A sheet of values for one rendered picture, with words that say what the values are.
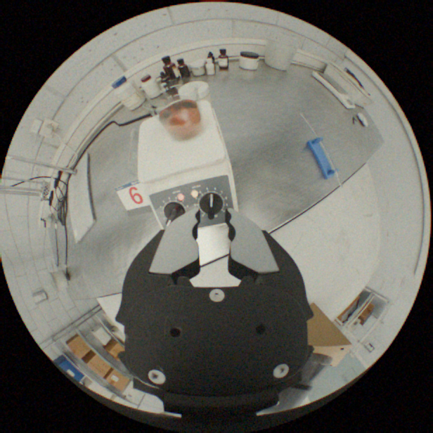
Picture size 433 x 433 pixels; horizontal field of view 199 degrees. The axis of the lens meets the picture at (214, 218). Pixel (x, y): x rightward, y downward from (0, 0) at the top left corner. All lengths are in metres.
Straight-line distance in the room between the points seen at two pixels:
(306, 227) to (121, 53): 0.76
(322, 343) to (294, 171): 0.37
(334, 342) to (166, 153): 0.44
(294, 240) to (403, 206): 1.38
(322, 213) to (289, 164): 0.13
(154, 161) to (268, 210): 0.20
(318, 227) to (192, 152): 0.28
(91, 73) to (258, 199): 0.69
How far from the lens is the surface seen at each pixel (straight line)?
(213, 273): 0.25
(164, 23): 0.63
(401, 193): 1.50
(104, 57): 0.62
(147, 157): 0.19
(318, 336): 0.35
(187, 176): 0.17
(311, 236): 0.29
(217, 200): 0.17
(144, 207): 0.27
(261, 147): 0.27
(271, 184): 0.25
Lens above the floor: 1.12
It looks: 85 degrees down
